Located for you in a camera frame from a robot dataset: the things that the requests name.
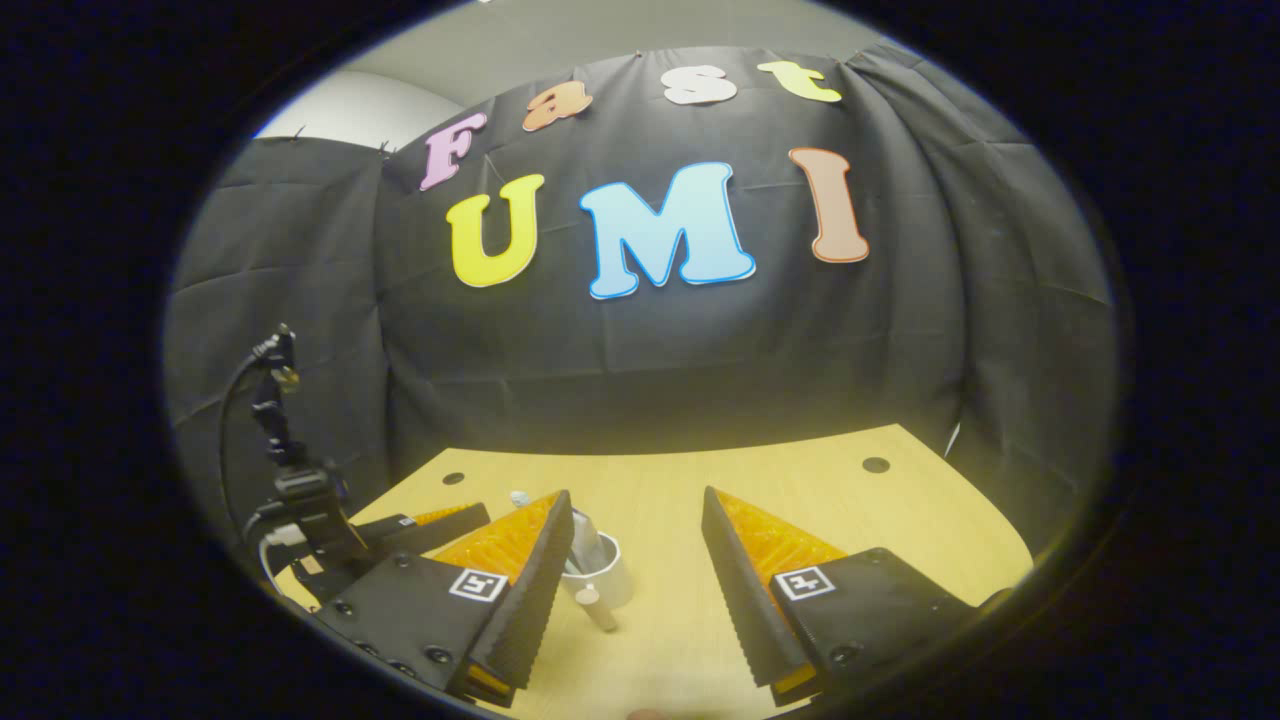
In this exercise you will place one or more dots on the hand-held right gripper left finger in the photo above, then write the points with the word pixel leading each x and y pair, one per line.
pixel 540 600

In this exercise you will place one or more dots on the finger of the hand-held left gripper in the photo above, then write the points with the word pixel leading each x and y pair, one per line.
pixel 420 535

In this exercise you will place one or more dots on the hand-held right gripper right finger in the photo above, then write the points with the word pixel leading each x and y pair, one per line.
pixel 745 600

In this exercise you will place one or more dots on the white toothpaste tube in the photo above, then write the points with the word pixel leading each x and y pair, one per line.
pixel 588 545

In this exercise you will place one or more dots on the white cup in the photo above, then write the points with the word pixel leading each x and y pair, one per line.
pixel 610 575

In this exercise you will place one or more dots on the pale green toothbrush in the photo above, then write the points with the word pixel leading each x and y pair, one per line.
pixel 519 498

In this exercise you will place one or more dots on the wooden desktop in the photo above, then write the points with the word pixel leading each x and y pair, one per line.
pixel 660 550

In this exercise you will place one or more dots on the black backdrop cloth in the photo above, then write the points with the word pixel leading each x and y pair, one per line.
pixel 650 370

